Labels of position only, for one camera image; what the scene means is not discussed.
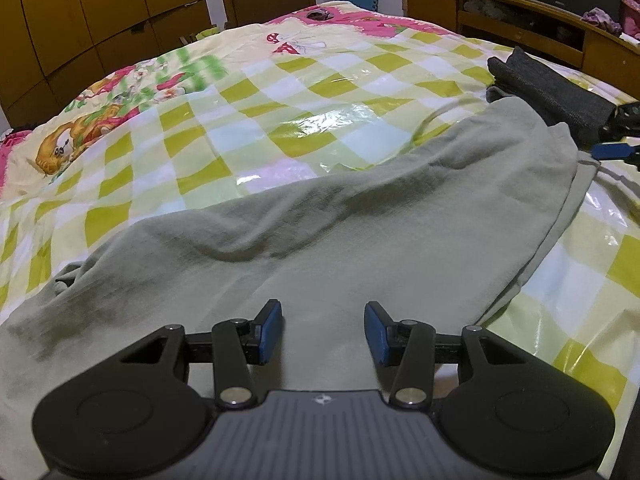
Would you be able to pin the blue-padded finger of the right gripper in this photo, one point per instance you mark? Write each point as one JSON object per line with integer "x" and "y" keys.
{"x": 615, "y": 151}

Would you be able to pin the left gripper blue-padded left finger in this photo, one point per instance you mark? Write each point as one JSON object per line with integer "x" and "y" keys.
{"x": 238, "y": 344}

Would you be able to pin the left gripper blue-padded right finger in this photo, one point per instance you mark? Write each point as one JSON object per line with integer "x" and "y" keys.
{"x": 408, "y": 346}

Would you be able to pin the grey-green pants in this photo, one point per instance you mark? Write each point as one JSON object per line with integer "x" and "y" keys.
{"x": 447, "y": 234}

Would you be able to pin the dark grey folded garment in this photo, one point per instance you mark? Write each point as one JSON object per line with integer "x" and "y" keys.
{"x": 554, "y": 98}

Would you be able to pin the wooden side desk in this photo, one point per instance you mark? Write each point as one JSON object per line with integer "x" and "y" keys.
{"x": 539, "y": 29}

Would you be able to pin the pink clothes on desk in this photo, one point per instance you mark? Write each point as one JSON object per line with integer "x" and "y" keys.
{"x": 602, "y": 20}

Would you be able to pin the cartoon print quilt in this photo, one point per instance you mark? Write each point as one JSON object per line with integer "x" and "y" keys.
{"x": 31, "y": 154}

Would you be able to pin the brown wooden wardrobe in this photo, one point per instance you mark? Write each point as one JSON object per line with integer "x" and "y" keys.
{"x": 51, "y": 50}

